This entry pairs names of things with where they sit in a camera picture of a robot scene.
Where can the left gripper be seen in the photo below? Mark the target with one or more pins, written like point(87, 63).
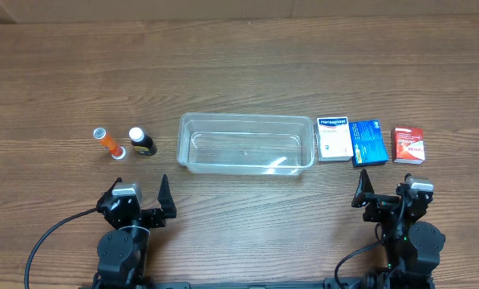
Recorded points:
point(144, 216)

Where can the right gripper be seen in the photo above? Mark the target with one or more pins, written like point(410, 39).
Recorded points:
point(386, 200)

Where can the blue lozenge box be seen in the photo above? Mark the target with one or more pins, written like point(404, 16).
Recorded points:
point(367, 143)

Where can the red medicine box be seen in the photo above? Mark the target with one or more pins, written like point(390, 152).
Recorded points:
point(408, 145)

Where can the orange tablet tube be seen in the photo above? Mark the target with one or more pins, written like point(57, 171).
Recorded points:
point(117, 152)

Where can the dark syrup bottle white cap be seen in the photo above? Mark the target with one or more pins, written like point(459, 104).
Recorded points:
point(141, 142)

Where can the white Hansaplast box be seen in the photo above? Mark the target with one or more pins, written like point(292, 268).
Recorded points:
point(334, 139)

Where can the clear plastic container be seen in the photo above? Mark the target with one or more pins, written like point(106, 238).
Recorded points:
point(245, 144)

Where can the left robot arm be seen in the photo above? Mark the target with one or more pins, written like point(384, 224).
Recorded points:
point(123, 251)

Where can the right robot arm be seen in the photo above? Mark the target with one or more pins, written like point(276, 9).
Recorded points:
point(412, 247)

